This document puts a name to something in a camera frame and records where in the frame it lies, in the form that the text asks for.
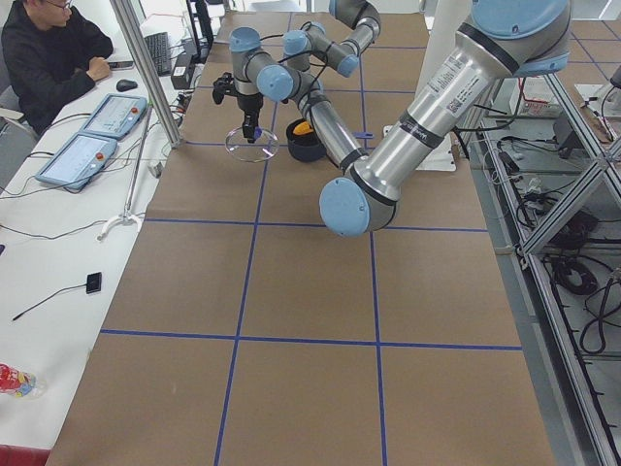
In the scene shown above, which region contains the blue teach pendant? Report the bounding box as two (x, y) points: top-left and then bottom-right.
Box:
(81, 93), (147, 141)
(35, 132), (117, 189)

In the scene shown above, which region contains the yellow corn cob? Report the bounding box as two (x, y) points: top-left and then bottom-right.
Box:
(292, 121), (313, 137)

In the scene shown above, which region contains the aluminium frame post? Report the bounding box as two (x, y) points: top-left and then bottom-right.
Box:
(110, 0), (181, 149)

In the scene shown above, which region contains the small black square device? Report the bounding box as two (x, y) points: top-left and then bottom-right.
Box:
(85, 272), (103, 294)

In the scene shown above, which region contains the aluminium frame rack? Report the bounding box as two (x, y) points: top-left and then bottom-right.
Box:
(461, 62), (620, 465)

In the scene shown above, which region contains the lower blue teach pendant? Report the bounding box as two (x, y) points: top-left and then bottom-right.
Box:
(35, 132), (117, 189)

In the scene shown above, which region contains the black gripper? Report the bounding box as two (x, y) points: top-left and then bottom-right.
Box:
(237, 94), (263, 143)

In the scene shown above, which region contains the dark pot with blue handle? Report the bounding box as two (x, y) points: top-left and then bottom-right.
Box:
(286, 118), (355, 167)

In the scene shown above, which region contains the black computer mouse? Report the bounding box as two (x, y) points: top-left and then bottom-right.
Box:
(115, 79), (138, 92)

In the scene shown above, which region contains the upper blue teach pendant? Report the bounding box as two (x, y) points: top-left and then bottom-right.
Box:
(81, 93), (147, 141)

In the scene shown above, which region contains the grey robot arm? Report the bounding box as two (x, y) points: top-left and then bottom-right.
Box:
(282, 1), (381, 77)
(229, 1), (572, 236)

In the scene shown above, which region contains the red printed plastic bag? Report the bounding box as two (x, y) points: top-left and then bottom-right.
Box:
(1, 363), (48, 399)

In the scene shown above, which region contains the black keyboard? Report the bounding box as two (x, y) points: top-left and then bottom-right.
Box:
(144, 32), (172, 76)

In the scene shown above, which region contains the person in black hoodie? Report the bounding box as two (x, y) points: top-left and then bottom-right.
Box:
(1, 1), (114, 135)

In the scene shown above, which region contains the white stand with thin rod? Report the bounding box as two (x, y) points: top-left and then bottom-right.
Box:
(96, 102), (153, 242)

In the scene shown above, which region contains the glass lid with blue knob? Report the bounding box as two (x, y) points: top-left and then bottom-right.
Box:
(225, 127), (279, 163)

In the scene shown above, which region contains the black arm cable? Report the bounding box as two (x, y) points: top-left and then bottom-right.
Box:
(276, 46), (331, 103)

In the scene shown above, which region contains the black power adapter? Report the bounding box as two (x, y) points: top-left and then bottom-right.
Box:
(170, 52), (195, 90)

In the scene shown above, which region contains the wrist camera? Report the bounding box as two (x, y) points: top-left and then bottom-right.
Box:
(212, 72), (236, 105)

